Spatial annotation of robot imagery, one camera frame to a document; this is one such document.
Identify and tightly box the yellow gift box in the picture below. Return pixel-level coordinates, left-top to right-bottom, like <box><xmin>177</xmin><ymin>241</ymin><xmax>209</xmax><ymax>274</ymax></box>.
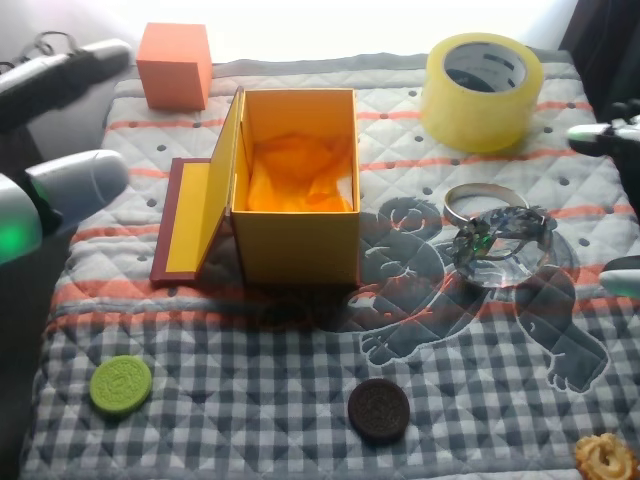
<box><xmin>149</xmin><ymin>85</ymin><xmax>362</xmax><ymax>289</ymax></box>

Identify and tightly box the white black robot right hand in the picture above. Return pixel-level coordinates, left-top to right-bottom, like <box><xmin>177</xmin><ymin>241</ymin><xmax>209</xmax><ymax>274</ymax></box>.
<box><xmin>567</xmin><ymin>99</ymin><xmax>640</xmax><ymax>301</ymax></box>

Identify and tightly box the grey quilt with bear print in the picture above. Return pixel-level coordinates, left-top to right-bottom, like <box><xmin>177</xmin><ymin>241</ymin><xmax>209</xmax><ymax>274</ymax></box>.
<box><xmin>19</xmin><ymin>47</ymin><xmax>640</xmax><ymax>480</ymax></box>

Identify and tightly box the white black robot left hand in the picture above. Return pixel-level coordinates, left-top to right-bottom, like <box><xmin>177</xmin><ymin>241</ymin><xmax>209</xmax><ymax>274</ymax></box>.
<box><xmin>0</xmin><ymin>38</ymin><xmax>134</xmax><ymax>266</ymax></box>

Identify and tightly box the green sandwich cookie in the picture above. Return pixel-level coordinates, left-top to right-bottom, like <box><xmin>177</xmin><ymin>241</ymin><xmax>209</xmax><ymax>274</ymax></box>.
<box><xmin>89</xmin><ymin>355</ymin><xmax>153</xmax><ymax>420</ymax></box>

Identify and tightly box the large silver diamond ring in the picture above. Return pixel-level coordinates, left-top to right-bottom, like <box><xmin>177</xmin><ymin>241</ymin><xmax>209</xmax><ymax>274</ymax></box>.
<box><xmin>442</xmin><ymin>182</ymin><xmax>557</xmax><ymax>290</ymax></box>

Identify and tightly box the thin black cable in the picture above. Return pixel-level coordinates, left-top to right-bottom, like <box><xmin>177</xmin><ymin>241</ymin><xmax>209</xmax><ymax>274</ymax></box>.
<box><xmin>0</xmin><ymin>30</ymin><xmax>79</xmax><ymax>69</ymax></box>

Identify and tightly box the brown sandwich cookie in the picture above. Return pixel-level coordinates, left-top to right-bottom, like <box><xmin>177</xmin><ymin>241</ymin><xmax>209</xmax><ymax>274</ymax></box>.
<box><xmin>347</xmin><ymin>378</ymin><xmax>411</xmax><ymax>444</ymax></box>

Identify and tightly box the yellow packing tape roll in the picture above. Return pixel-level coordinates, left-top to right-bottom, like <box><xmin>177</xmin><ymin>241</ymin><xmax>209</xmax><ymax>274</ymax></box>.
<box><xmin>419</xmin><ymin>32</ymin><xmax>545</xmax><ymax>154</ymax></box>

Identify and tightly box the orange cube box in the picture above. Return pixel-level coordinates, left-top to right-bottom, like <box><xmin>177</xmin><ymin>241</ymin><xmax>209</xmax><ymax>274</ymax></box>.
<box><xmin>135</xmin><ymin>22</ymin><xmax>212</xmax><ymax>111</ymax></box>

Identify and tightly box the yellow butter cookie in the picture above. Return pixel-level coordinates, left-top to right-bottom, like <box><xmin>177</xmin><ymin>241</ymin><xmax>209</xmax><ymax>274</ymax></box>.
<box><xmin>574</xmin><ymin>433</ymin><xmax>640</xmax><ymax>480</ymax></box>

